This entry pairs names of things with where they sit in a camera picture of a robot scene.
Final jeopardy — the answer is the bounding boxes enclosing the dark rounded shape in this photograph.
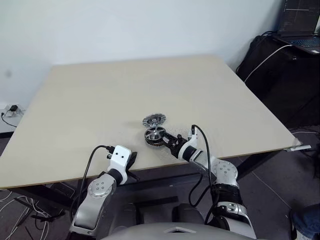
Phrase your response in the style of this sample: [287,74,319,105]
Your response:
[171,202,205,226]

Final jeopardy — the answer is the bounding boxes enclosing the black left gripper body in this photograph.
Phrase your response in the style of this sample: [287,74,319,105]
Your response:
[124,151,139,176]

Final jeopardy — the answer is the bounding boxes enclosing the blue jeans leg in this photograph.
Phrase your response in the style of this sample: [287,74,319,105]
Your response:
[290,203,320,240]

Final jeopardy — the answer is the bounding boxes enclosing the large black bag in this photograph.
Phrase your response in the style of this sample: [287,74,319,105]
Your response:
[235,34,320,129]

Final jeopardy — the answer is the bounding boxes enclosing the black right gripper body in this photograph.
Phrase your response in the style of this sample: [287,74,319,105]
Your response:
[169,134,189,160]

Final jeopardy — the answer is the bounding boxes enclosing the white wall power strip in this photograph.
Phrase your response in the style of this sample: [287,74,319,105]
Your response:
[0,103,26,118]

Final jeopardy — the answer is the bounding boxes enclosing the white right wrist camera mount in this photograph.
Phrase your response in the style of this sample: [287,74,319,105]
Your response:
[178,128,200,160]

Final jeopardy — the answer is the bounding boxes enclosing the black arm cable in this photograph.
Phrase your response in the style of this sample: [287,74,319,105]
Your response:
[188,124,221,226]
[69,145,115,221]

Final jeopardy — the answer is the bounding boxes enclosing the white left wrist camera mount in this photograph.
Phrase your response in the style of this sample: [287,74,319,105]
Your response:
[109,144,133,174]

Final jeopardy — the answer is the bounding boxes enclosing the black open laptop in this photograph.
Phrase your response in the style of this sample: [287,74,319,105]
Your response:
[271,0,320,55]

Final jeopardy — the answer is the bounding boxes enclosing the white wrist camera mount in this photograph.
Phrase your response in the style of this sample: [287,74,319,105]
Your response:
[178,128,200,160]
[109,144,133,174]

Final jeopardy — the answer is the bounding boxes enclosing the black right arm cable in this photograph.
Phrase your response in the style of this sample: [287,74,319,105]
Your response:
[188,124,221,226]

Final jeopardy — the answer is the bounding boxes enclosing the black spoked motor rotor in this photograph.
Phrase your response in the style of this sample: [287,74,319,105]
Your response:
[143,126,168,151]

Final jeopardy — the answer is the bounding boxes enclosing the white floor cables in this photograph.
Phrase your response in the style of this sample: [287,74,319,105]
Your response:
[0,189,52,240]

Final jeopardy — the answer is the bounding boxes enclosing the silver robot torso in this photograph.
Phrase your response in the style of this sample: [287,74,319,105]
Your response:
[99,219,227,240]

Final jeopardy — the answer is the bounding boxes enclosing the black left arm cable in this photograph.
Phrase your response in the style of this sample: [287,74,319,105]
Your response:
[69,145,115,221]

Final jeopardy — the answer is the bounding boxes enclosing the silver round motor housing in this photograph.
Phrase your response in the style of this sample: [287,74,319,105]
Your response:
[142,113,164,129]

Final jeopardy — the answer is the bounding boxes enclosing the white cable on bag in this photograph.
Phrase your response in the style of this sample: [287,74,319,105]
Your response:
[243,44,293,83]

